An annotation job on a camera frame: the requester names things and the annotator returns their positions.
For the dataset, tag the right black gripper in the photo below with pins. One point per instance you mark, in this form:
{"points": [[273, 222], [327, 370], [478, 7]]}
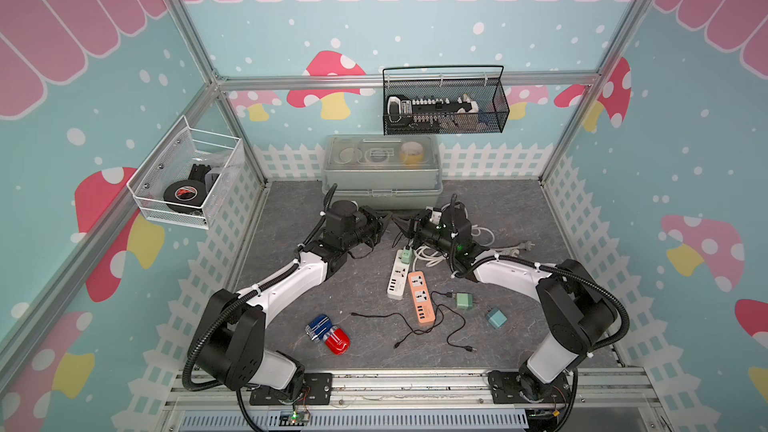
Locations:
{"points": [[414, 225]]}

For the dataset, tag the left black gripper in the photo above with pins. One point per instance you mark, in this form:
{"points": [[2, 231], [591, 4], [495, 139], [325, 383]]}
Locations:
{"points": [[376, 221]]}

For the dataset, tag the white power strip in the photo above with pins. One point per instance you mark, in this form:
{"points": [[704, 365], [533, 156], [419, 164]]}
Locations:
{"points": [[398, 279]]}

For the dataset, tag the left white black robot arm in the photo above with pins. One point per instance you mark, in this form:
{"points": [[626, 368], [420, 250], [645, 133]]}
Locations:
{"points": [[228, 346]]}

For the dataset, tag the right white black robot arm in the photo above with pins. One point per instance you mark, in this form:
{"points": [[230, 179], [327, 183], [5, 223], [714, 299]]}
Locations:
{"points": [[582, 316]]}

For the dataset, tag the red blue electric shaver case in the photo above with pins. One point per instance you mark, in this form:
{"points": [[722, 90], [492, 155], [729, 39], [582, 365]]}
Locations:
{"points": [[322, 329]]}

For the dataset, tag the translucent green storage box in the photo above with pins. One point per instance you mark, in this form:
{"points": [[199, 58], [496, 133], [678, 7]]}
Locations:
{"points": [[367, 170]]}

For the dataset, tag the green charger adapter with prongs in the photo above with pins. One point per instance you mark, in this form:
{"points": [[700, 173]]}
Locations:
{"points": [[464, 301]]}

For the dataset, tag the yellow tape roll in box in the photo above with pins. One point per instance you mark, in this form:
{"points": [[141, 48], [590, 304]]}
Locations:
{"points": [[412, 153]]}

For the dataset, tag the orange power strip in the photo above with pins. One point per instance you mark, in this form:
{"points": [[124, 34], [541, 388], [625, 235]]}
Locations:
{"points": [[421, 298]]}

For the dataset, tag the teal cube adapter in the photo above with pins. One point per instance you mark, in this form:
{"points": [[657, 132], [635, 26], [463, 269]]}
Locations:
{"points": [[496, 318]]}

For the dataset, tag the black power strip in basket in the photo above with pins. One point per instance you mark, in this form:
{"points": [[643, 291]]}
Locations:
{"points": [[404, 112]]}

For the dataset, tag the black electrical tape roll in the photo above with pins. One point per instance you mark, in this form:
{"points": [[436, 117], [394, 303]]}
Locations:
{"points": [[185, 196]]}

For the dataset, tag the black wire mesh wall basket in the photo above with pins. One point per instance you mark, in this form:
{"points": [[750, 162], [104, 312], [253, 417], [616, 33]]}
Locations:
{"points": [[482, 83]]}

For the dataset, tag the white wire wall basket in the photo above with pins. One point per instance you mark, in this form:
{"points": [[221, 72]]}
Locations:
{"points": [[185, 152]]}

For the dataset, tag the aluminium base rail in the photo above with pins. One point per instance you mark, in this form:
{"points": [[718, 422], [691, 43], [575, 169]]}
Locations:
{"points": [[427, 400]]}

